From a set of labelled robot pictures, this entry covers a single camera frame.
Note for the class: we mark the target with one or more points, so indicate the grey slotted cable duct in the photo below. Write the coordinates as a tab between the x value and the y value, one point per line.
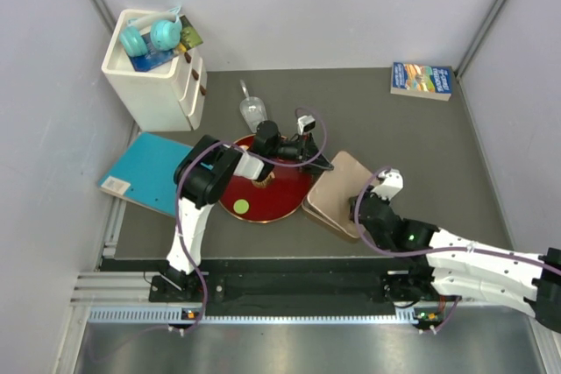
183	316

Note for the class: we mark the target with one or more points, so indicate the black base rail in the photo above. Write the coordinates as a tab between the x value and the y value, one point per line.
235	281

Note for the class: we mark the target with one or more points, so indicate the round red lacquer plate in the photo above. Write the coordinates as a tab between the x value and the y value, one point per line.
279	198

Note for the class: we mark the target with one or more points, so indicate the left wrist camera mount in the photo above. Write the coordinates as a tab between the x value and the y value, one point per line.
305	124

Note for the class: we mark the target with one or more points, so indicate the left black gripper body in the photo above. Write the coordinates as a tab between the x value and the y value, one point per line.
293	149

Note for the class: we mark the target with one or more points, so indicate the green round cookie bottom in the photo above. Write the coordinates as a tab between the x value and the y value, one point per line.
241	206

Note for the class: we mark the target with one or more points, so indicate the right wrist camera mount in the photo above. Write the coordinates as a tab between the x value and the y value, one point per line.
390	183

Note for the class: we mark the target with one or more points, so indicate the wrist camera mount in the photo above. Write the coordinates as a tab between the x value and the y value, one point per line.
305	124
390	183

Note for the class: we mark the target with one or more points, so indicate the white drawer cabinet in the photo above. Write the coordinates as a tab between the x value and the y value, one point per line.
168	98

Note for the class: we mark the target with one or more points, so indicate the colourful paperback book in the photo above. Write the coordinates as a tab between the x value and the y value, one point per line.
428	82

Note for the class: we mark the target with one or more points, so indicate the teal headphones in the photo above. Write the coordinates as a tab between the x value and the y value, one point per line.
165	32

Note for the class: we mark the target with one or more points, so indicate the blue book on cabinet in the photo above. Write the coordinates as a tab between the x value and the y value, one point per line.
152	59

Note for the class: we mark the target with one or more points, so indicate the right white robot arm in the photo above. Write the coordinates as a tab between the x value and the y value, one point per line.
452	266

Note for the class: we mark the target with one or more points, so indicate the green picture card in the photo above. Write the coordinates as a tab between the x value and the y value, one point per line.
189	36

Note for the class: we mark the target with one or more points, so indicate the blue notebook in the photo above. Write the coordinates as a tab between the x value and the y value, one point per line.
144	174

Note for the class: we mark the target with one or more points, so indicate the tin box with paper cups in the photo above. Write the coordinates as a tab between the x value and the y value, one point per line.
313	216

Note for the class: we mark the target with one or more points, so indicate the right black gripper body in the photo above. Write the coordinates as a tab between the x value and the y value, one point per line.
368	193

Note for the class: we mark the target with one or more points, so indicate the beige tin lid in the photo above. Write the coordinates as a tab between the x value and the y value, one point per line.
330	196

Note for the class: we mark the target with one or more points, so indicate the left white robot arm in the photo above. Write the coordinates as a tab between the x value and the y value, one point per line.
204	174

